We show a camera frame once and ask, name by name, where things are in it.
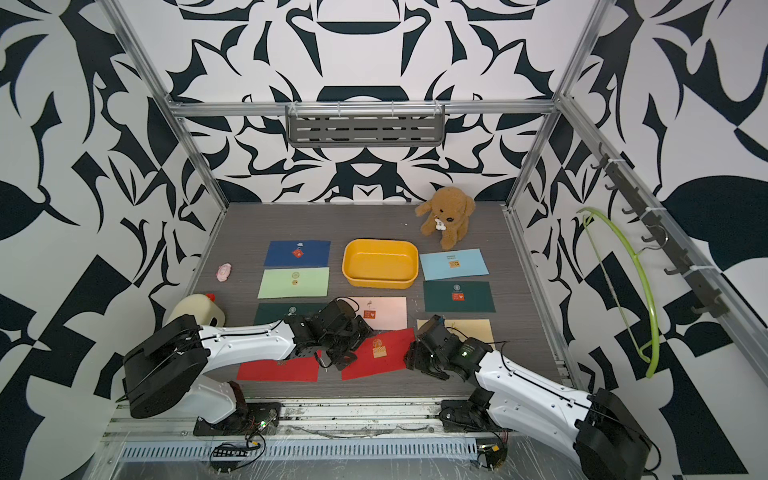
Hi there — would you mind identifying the cream yellow envelope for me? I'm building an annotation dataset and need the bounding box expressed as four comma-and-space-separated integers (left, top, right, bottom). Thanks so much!
444, 319, 495, 344

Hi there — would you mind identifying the pink envelope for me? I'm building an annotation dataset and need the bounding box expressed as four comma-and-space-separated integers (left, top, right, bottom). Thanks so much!
343, 297, 408, 331

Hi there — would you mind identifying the red envelope with gold seal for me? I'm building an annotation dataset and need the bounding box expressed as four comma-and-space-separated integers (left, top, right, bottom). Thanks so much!
341, 328, 415, 381

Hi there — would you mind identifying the dark green envelope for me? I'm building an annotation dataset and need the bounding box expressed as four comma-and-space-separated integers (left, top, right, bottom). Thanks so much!
423, 280, 496, 314
253, 302, 326, 325

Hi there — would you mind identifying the yellow plastic storage box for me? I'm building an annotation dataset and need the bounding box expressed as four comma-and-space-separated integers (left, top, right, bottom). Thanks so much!
342, 239, 419, 290

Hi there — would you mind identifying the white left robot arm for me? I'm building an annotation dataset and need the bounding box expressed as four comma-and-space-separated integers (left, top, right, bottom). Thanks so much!
122, 299, 374, 427

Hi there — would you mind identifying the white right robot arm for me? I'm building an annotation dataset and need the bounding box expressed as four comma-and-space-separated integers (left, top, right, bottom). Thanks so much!
404, 315, 655, 479

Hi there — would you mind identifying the light green envelope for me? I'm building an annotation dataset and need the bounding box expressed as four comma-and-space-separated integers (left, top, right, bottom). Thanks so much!
258, 267, 330, 300

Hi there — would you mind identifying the red envelope left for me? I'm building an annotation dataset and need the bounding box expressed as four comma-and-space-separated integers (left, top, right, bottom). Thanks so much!
236, 358, 319, 383

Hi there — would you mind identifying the dark blue envelope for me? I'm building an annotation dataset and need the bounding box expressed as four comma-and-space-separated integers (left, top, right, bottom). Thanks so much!
264, 240, 331, 268

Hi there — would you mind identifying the light blue envelope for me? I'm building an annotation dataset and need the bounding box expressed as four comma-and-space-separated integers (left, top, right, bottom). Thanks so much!
420, 249, 489, 281

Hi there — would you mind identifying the small pink toy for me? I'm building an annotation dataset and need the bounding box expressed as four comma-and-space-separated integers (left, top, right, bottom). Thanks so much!
216, 263, 232, 282

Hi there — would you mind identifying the brown plush dog toy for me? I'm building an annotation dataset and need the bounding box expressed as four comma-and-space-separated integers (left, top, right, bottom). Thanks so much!
415, 187, 476, 251

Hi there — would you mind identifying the grey perforated metal shelf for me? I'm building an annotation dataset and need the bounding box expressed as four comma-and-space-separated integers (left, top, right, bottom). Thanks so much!
285, 101, 446, 148

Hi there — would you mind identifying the green hoop hanger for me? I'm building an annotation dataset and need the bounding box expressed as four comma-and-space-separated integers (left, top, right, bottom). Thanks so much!
577, 207, 661, 379

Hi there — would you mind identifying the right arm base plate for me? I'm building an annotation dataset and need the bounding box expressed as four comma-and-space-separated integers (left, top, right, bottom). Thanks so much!
438, 400, 505, 433

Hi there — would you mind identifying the white slotted cable duct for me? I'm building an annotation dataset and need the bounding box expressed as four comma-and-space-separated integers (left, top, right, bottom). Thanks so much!
120, 437, 479, 463

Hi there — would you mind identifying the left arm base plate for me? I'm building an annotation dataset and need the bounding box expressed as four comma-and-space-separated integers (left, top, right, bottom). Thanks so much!
193, 402, 282, 437

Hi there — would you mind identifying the black connector block with cables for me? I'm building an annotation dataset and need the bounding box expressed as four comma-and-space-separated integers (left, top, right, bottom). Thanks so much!
207, 433, 266, 474

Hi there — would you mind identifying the black hook rail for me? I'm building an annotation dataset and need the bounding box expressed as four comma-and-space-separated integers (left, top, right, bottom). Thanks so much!
594, 142, 730, 318

